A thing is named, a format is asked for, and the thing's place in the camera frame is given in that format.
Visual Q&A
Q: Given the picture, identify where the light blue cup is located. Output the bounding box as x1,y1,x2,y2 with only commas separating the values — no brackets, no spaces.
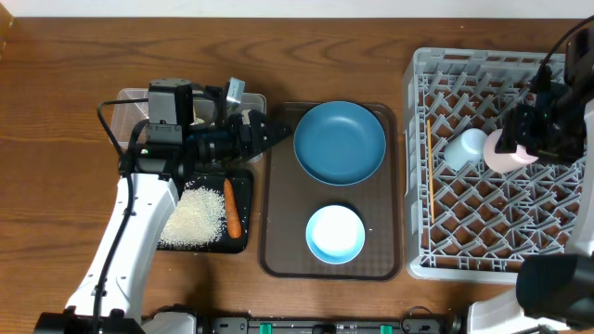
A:
444,128,487,172

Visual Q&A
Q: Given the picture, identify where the pink cup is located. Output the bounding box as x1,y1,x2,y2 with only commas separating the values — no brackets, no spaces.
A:
483,129,538,173

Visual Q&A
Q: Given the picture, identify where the brown serving tray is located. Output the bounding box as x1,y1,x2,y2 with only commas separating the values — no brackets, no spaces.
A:
259,104,402,281

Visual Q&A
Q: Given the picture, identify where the grey dishwasher rack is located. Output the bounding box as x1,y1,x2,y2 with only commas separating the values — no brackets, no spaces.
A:
402,47,586,284

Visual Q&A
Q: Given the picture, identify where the white rice pile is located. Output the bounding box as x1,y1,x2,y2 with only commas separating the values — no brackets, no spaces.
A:
161,186,226,250

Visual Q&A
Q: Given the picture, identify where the dark blue plate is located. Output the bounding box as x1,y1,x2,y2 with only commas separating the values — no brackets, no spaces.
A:
293,101,387,186

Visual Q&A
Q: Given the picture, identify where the orange carrot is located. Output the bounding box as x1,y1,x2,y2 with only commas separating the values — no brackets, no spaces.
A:
224,179,242,238

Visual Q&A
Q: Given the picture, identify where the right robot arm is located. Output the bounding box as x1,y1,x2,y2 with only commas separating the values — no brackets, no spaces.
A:
466,25,593,334

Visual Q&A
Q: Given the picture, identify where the clear plastic bin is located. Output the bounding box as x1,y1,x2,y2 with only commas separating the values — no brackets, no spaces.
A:
110,88,266,165

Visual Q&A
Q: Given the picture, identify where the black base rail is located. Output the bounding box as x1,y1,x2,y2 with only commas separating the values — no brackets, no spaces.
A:
143,303,465,334

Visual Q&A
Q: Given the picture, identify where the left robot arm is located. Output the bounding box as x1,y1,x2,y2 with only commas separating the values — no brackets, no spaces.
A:
34,78,291,333

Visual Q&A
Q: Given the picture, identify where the light blue rice bowl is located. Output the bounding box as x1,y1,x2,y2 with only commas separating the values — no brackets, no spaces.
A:
305,205,366,265

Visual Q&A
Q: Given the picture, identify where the black plastic tray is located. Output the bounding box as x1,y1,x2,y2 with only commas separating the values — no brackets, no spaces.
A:
157,170,253,253

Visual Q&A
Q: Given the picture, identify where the wooden chopstick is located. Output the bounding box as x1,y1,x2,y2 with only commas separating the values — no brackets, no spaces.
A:
426,119,435,225

